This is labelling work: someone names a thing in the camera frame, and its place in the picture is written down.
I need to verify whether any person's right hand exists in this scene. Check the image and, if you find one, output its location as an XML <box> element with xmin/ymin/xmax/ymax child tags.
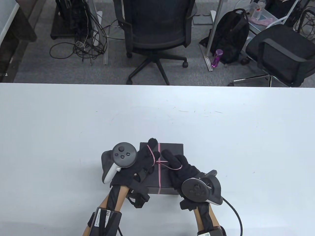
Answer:
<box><xmin>161</xmin><ymin>149</ymin><xmax>205</xmax><ymax>197</ymax></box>

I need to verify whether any dark wooden side desk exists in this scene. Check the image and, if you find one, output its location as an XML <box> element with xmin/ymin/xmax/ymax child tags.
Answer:
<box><xmin>0</xmin><ymin>0</ymin><xmax>46</xmax><ymax>83</ymax></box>

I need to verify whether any black gift box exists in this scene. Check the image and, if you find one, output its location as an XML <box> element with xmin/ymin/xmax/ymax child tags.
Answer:
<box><xmin>140</xmin><ymin>142</ymin><xmax>184</xmax><ymax>195</ymax></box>

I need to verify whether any clear plastic bin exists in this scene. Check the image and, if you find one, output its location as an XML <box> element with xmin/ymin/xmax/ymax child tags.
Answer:
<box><xmin>236</xmin><ymin>0</ymin><xmax>283</xmax><ymax>32</ymax></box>

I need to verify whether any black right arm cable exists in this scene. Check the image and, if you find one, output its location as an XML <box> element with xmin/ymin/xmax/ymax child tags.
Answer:
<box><xmin>221</xmin><ymin>197</ymin><xmax>243</xmax><ymax>236</ymax></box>

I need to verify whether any pink bow ribbon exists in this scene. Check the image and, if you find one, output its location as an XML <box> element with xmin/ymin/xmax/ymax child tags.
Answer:
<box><xmin>147</xmin><ymin>143</ymin><xmax>183</xmax><ymax>194</ymax></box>

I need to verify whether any person's left hand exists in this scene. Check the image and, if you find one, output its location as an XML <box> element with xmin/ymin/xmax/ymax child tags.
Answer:
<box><xmin>110</xmin><ymin>138</ymin><xmax>161</xmax><ymax>188</ymax></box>

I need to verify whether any grey right hand controller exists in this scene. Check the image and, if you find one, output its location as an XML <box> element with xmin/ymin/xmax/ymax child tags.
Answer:
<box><xmin>181</xmin><ymin>170</ymin><xmax>223</xmax><ymax>206</ymax></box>

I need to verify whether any white power strip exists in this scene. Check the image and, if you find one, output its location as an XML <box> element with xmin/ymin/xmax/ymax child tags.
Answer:
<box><xmin>93</xmin><ymin>11</ymin><xmax>103</xmax><ymax>46</ymax></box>

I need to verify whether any black backpack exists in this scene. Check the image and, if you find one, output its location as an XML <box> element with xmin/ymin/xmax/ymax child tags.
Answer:
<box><xmin>199</xmin><ymin>9</ymin><xmax>250</xmax><ymax>65</ymax></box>

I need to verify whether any grey left hand controller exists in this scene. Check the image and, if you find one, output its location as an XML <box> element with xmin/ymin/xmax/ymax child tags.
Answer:
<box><xmin>101</xmin><ymin>142</ymin><xmax>137</xmax><ymax>184</ymax></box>

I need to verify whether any purple water bottle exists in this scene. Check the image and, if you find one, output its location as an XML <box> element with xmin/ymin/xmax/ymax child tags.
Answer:
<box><xmin>211</xmin><ymin>49</ymin><xmax>223</xmax><ymax>68</ymax></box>

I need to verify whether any tangle of black floor cables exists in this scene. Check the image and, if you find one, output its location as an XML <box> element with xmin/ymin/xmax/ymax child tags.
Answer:
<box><xmin>49</xmin><ymin>0</ymin><xmax>109</xmax><ymax>65</ymax></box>

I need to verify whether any black right forearm box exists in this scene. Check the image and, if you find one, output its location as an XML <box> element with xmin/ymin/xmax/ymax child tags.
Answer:
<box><xmin>197</xmin><ymin>226</ymin><xmax>227</xmax><ymax>236</ymax></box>

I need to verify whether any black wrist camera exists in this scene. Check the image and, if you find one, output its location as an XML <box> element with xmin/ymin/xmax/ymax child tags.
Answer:
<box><xmin>180</xmin><ymin>199</ymin><xmax>197</xmax><ymax>210</ymax></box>
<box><xmin>127</xmin><ymin>188</ymin><xmax>150</xmax><ymax>208</ymax></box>

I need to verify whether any person's left forearm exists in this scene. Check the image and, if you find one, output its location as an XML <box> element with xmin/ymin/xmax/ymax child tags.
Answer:
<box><xmin>82</xmin><ymin>186</ymin><xmax>129</xmax><ymax>236</ymax></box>

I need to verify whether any black left forearm box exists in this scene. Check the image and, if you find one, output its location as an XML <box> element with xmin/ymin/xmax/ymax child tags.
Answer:
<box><xmin>88</xmin><ymin>207</ymin><xmax>122</xmax><ymax>236</ymax></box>

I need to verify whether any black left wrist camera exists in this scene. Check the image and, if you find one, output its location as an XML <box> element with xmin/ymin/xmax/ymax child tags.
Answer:
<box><xmin>127</xmin><ymin>188</ymin><xmax>150</xmax><ymax>208</ymax></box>

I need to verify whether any black mesh office chair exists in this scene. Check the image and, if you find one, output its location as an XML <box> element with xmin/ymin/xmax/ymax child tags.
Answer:
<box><xmin>113</xmin><ymin>0</ymin><xmax>197</xmax><ymax>86</ymax></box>

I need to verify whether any black computer tower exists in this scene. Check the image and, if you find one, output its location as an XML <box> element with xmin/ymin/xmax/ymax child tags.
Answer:
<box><xmin>50</xmin><ymin>0</ymin><xmax>94</xmax><ymax>40</ymax></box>

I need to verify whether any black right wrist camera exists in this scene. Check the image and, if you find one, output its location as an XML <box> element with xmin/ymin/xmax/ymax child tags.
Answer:
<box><xmin>180</xmin><ymin>199</ymin><xmax>197</xmax><ymax>210</ymax></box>

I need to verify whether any grey hand controller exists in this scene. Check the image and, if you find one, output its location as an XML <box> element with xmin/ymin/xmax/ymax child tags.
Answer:
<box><xmin>181</xmin><ymin>170</ymin><xmax>223</xmax><ymax>206</ymax></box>
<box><xmin>101</xmin><ymin>142</ymin><xmax>137</xmax><ymax>184</ymax></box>

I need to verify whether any person's right forearm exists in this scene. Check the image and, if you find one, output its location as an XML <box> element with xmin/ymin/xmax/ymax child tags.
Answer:
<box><xmin>192</xmin><ymin>204</ymin><xmax>222</xmax><ymax>231</ymax></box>

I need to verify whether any aluminium frame leg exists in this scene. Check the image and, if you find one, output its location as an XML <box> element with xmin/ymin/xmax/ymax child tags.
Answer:
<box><xmin>199</xmin><ymin>0</ymin><xmax>224</xmax><ymax>72</ymax></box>

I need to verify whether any pink cloth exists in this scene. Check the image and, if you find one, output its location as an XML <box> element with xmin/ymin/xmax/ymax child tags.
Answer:
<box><xmin>251</xmin><ymin>16</ymin><xmax>274</xmax><ymax>25</ymax></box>

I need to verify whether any black chrome-base office chair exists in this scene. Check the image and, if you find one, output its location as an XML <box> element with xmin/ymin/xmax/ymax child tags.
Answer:
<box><xmin>228</xmin><ymin>24</ymin><xmax>315</xmax><ymax>88</ymax></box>

